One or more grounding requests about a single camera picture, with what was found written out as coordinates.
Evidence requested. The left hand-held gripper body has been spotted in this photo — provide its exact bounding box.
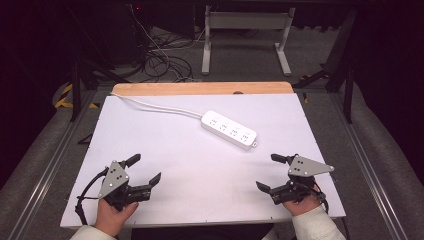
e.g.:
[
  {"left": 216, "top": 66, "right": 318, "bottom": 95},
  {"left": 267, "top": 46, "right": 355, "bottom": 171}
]
[{"left": 97, "top": 160, "right": 152, "bottom": 212}]

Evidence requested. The person's right hand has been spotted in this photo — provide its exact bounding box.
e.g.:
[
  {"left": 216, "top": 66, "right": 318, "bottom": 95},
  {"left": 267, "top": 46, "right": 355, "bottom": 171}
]
[{"left": 282, "top": 195, "right": 323, "bottom": 217}]

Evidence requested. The white power strip cable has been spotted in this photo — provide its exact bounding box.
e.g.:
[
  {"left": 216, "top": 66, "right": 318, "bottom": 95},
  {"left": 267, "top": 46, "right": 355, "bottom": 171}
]
[{"left": 109, "top": 92, "right": 204, "bottom": 120}]

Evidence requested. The black metal stand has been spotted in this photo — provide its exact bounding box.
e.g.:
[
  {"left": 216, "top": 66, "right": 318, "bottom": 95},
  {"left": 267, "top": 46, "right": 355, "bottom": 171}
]
[
  {"left": 292, "top": 9, "right": 356, "bottom": 125},
  {"left": 68, "top": 59, "right": 132, "bottom": 123}
]

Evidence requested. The tangle of black floor cables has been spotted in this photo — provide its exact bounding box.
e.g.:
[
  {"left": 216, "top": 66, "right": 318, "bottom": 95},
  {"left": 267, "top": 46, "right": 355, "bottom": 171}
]
[{"left": 132, "top": 28, "right": 195, "bottom": 83}]

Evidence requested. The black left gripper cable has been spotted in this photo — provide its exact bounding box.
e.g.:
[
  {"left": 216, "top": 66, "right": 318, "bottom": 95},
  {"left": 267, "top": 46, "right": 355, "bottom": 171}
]
[{"left": 74, "top": 167, "right": 110, "bottom": 227}]

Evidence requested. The aluminium floor rail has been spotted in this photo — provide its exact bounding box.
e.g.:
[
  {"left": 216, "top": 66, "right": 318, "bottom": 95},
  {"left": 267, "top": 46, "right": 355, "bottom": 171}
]
[
  {"left": 6, "top": 89, "right": 98, "bottom": 240},
  {"left": 327, "top": 92, "right": 410, "bottom": 240}
]

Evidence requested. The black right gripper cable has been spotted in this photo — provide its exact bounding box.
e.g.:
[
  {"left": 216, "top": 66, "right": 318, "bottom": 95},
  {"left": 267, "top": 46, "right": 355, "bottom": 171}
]
[{"left": 313, "top": 184, "right": 351, "bottom": 240}]

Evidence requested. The white metal desk frame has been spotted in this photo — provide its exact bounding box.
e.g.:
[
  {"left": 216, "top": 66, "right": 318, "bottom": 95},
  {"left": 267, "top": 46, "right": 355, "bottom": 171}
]
[{"left": 200, "top": 4, "right": 297, "bottom": 77}]

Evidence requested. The yellow black hazard tape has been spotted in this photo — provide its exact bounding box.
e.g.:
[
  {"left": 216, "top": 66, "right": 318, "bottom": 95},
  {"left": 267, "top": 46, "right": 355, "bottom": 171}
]
[{"left": 54, "top": 82, "right": 101, "bottom": 110}]

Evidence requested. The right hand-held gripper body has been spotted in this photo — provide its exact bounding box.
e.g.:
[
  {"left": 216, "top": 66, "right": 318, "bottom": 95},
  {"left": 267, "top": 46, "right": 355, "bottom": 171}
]
[{"left": 270, "top": 155, "right": 335, "bottom": 206}]

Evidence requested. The person's left hand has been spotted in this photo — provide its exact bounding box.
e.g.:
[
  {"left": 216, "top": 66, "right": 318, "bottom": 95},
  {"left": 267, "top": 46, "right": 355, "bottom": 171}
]
[{"left": 94, "top": 198, "right": 140, "bottom": 238}]

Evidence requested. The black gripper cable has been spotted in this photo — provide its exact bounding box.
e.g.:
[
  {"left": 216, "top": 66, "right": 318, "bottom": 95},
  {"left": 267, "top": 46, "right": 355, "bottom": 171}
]
[
  {"left": 313, "top": 184, "right": 351, "bottom": 240},
  {"left": 74, "top": 167, "right": 110, "bottom": 227}
]

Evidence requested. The black equipment cabinet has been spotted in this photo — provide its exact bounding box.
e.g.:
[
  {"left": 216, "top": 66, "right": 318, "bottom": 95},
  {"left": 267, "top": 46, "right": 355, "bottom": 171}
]
[{"left": 99, "top": 2, "right": 152, "bottom": 66}]

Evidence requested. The person's dark clothing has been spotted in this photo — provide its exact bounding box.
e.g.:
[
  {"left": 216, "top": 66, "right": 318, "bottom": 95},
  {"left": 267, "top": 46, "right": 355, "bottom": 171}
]
[{"left": 130, "top": 222, "right": 275, "bottom": 240}]

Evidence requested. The white power strip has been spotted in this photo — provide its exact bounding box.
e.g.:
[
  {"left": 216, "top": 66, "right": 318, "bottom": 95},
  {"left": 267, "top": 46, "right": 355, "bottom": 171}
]
[{"left": 200, "top": 109, "right": 259, "bottom": 151}]

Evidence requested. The white board table cover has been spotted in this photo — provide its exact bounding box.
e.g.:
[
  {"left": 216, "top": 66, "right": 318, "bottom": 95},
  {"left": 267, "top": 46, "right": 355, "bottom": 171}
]
[{"left": 59, "top": 92, "right": 347, "bottom": 230}]

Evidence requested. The white floor cable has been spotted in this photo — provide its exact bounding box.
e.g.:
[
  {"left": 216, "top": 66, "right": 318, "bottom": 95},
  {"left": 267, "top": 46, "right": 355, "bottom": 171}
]
[{"left": 128, "top": 3, "right": 203, "bottom": 83}]

